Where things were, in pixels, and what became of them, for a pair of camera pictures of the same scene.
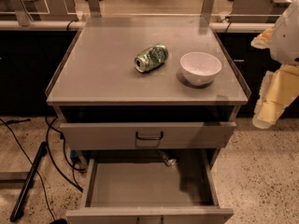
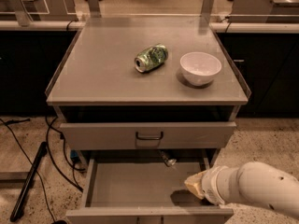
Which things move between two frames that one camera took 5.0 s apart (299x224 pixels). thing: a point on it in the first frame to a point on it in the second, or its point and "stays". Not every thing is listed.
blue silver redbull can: x=168 y=161 stays
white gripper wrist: x=287 y=37 to x=211 y=184
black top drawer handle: x=149 y=138 stays
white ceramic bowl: x=199 y=68 stays
